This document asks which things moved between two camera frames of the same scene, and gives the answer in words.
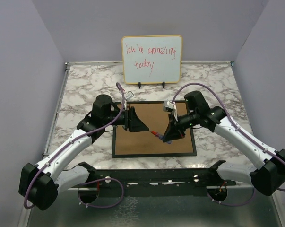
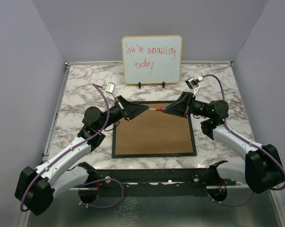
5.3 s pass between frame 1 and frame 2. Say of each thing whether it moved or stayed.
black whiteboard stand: stayed
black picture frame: stayed
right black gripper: moved
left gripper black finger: moved
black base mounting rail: stayed
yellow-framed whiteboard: stayed
